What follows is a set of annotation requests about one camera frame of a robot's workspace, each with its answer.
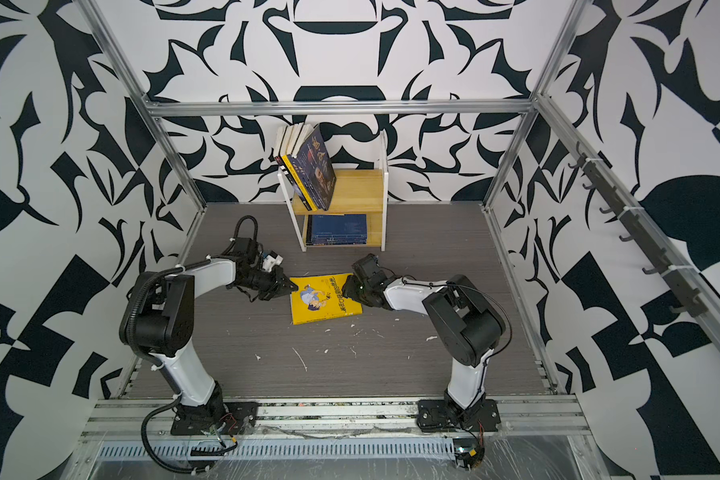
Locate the yellow cartoon book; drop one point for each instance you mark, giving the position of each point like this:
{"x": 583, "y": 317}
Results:
{"x": 294, "y": 180}
{"x": 320, "y": 298}

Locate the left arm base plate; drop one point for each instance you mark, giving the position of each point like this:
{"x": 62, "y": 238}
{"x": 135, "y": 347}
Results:
{"x": 230, "y": 419}

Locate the wooden white frame bookshelf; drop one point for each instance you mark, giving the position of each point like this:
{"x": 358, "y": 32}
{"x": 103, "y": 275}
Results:
{"x": 358, "y": 191}

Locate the blue book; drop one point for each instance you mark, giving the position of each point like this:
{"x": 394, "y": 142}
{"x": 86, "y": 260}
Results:
{"x": 347, "y": 229}

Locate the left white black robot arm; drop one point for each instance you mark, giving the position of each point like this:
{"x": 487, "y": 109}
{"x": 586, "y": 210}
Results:
{"x": 158, "y": 326}

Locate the wall coat hook rail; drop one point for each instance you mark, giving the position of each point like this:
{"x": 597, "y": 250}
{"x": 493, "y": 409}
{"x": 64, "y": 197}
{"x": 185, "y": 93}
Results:
{"x": 634, "y": 219}

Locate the dark portrait book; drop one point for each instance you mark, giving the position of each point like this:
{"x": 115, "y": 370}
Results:
{"x": 302, "y": 164}
{"x": 326, "y": 177}

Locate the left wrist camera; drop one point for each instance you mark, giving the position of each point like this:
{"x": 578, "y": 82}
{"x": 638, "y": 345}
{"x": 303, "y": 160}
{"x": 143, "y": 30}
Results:
{"x": 270, "y": 260}

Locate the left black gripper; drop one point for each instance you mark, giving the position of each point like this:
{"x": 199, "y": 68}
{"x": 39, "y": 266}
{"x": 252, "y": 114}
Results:
{"x": 281, "y": 286}

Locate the white slotted cable duct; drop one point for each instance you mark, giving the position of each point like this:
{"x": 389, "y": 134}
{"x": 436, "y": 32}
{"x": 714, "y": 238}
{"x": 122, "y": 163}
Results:
{"x": 291, "y": 449}

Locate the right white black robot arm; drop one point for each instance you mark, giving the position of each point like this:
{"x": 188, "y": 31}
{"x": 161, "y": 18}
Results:
{"x": 466, "y": 322}

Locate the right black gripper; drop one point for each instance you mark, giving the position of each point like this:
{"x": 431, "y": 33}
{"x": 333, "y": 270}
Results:
{"x": 350, "y": 285}

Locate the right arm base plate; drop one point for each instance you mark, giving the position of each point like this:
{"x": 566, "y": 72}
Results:
{"x": 446, "y": 415}

